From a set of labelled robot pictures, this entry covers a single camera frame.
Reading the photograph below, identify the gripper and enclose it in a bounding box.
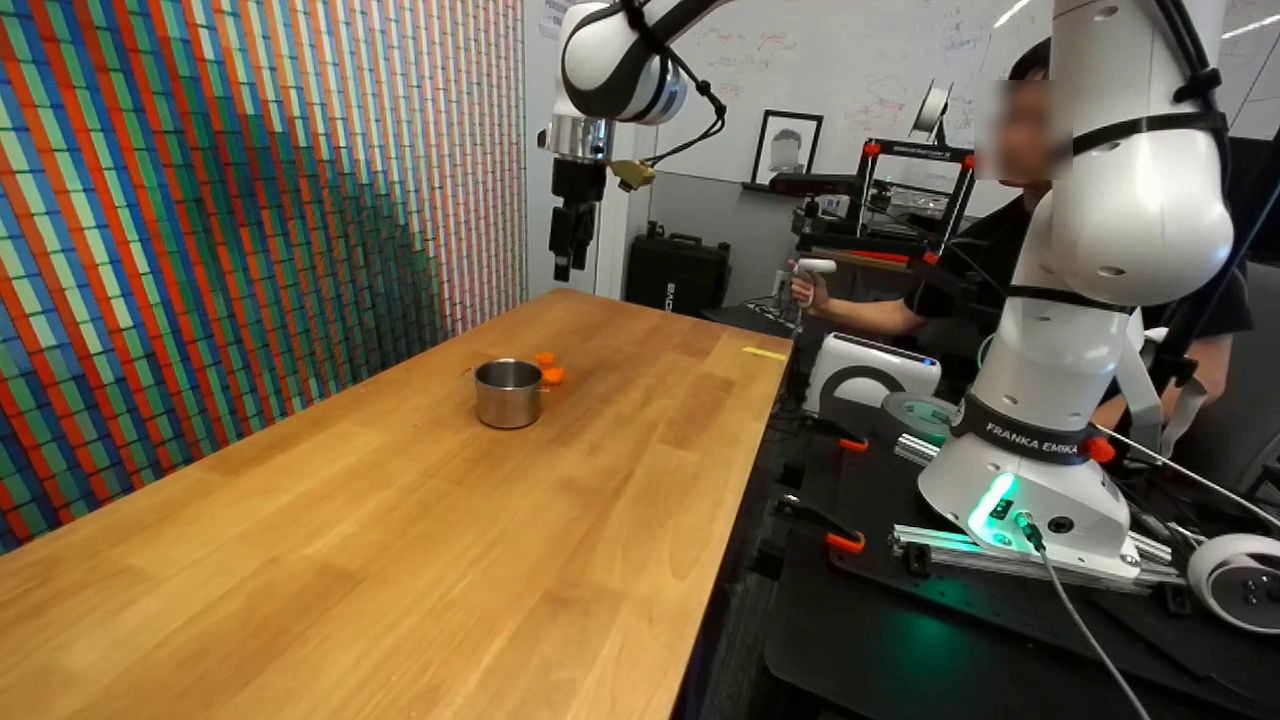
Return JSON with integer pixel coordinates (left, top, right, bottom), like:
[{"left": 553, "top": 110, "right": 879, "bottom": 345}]
[{"left": 549, "top": 159, "right": 609, "bottom": 284}]

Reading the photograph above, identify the small steel pot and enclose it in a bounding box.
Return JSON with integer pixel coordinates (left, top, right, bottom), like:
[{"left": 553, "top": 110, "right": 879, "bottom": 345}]
[{"left": 473, "top": 359, "right": 547, "bottom": 431}]

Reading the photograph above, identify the black hard case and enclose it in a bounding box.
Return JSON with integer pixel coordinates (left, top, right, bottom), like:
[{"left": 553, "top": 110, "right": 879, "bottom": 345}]
[{"left": 624, "top": 221, "right": 732, "bottom": 317}]

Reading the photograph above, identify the framed picture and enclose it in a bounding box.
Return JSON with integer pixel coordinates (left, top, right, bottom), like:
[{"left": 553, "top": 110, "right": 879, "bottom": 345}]
[{"left": 750, "top": 109, "right": 825, "bottom": 187}]

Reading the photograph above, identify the white and black box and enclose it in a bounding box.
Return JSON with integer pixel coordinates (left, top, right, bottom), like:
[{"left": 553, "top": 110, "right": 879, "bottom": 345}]
[{"left": 803, "top": 331, "right": 943, "bottom": 417}]

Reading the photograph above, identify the black and red 3D printer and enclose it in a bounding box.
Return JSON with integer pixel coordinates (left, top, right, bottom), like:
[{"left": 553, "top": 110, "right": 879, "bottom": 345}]
[{"left": 768, "top": 80, "right": 978, "bottom": 269}]

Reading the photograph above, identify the black clamp with orange tip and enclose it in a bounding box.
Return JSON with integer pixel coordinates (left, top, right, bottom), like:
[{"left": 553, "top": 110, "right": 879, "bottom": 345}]
[
  {"left": 774, "top": 493, "right": 867, "bottom": 557},
  {"left": 800, "top": 418, "right": 870, "bottom": 454}
]

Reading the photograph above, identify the grey tape roll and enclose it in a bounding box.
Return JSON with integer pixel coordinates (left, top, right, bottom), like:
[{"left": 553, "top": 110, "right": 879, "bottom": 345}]
[{"left": 879, "top": 391, "right": 961, "bottom": 448}]

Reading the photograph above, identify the person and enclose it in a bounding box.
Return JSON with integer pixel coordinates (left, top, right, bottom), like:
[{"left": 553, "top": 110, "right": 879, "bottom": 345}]
[{"left": 790, "top": 38, "right": 1257, "bottom": 433}]

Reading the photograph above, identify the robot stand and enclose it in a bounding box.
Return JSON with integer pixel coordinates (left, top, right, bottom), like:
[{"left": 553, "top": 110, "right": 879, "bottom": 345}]
[{"left": 762, "top": 398, "right": 1280, "bottom": 720}]

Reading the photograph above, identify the white hand controller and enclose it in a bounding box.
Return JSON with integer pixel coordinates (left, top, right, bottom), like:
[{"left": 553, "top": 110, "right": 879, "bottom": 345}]
[{"left": 1187, "top": 532, "right": 1280, "bottom": 635}]

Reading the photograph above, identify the aluminium rail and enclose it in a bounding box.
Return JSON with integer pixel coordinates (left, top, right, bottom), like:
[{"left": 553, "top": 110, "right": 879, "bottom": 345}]
[{"left": 889, "top": 523, "right": 1188, "bottom": 593}]

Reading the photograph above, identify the grey cable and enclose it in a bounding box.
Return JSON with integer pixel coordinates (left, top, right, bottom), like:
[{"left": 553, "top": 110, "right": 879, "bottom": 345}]
[
  {"left": 1013, "top": 512, "right": 1153, "bottom": 720},
  {"left": 1090, "top": 424, "right": 1280, "bottom": 533}
]

